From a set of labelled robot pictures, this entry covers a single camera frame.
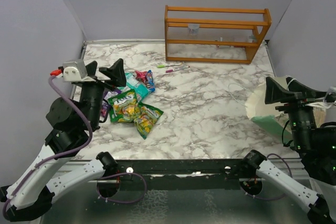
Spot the green capped marker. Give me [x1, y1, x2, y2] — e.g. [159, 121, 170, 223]
[156, 63, 182, 68]

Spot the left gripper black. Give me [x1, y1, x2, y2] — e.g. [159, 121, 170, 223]
[82, 58, 128, 128]

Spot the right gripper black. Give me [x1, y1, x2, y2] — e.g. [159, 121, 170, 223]
[264, 75, 326, 149]

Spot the teal snack packet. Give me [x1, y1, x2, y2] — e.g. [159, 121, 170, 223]
[118, 72, 152, 101]

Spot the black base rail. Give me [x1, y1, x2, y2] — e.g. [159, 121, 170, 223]
[103, 150, 266, 191]

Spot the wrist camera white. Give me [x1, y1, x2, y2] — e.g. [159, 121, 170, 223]
[312, 87, 335, 109]
[50, 59, 87, 82]

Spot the orange wooden rack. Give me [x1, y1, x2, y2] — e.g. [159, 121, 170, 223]
[164, 6, 272, 65]

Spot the green yellow snack packet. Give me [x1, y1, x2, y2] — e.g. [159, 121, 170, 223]
[108, 89, 140, 123]

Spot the green paper bag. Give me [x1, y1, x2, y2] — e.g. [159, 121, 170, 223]
[227, 76, 328, 146]

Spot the red snack packet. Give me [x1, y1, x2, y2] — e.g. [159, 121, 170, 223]
[134, 71, 147, 85]

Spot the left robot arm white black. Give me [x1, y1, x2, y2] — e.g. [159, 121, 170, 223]
[1, 59, 127, 222]

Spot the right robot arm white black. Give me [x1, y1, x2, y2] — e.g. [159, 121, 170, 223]
[238, 77, 335, 223]

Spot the aluminium frame rail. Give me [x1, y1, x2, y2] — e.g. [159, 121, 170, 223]
[53, 158, 309, 180]

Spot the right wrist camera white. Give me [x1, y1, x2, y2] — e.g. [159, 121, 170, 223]
[312, 87, 335, 109]

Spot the blue m&m snack packet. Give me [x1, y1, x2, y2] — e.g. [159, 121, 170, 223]
[145, 70, 155, 93]

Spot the small clear plastic cup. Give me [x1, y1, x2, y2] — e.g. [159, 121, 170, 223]
[188, 24, 200, 35]

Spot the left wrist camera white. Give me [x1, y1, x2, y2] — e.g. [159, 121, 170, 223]
[50, 59, 87, 82]

